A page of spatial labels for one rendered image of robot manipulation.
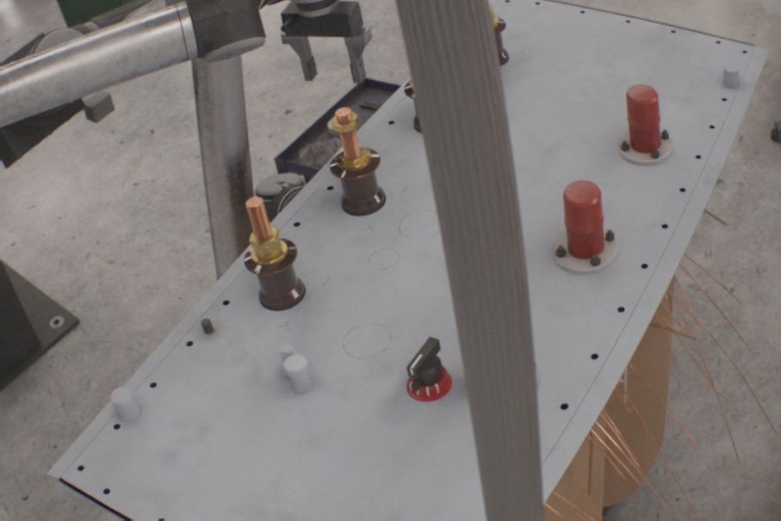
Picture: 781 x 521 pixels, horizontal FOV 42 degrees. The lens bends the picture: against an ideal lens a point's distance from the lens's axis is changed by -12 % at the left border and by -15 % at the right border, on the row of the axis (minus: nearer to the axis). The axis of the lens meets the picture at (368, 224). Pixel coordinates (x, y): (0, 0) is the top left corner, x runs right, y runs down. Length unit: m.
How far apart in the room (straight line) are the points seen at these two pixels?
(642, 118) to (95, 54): 1.03
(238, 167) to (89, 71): 0.62
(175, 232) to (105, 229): 0.36
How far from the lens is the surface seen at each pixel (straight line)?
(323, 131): 3.27
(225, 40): 1.75
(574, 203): 1.87
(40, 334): 4.33
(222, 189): 2.29
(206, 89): 2.19
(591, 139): 2.23
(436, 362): 1.74
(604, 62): 2.49
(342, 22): 1.90
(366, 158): 2.09
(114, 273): 4.48
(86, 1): 6.41
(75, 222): 4.86
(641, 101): 2.11
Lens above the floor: 2.66
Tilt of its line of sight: 38 degrees down
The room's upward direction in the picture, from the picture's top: 13 degrees counter-clockwise
